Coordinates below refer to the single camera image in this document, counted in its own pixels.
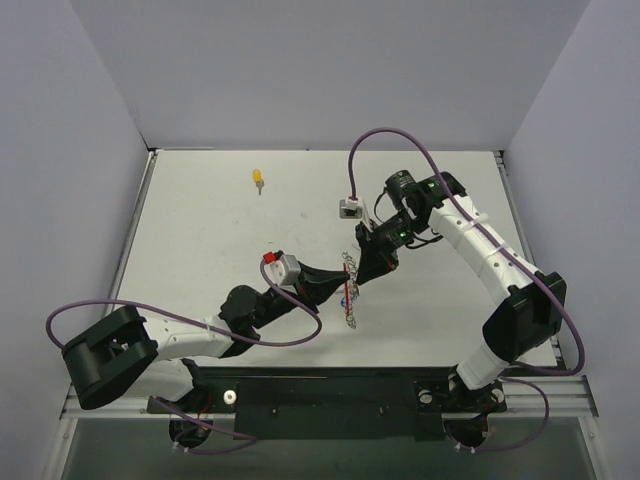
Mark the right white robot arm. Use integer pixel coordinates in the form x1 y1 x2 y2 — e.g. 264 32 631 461
340 170 566 409

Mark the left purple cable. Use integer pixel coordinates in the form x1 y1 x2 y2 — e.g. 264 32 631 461
46 262 324 455

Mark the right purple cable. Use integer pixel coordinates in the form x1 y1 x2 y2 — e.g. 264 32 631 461
347 128 586 454

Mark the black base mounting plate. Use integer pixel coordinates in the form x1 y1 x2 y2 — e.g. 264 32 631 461
172 367 506 441

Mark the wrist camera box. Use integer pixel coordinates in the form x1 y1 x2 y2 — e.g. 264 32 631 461
263 252 302 287
339 197 367 220

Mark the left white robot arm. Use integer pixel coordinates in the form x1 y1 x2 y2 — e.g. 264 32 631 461
61 256 349 412

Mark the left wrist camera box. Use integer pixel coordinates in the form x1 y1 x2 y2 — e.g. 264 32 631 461
263 252 302 287

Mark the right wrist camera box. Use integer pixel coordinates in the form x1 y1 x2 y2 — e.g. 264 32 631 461
339 197 367 220

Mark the yellow tagged key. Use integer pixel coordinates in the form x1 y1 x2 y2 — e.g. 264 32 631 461
252 169 264 194

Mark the purple cable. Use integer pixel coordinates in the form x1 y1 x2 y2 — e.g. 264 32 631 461
46 262 324 455
347 128 586 454

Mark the red handled keyring holder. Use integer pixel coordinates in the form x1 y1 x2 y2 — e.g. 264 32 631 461
342 252 359 330

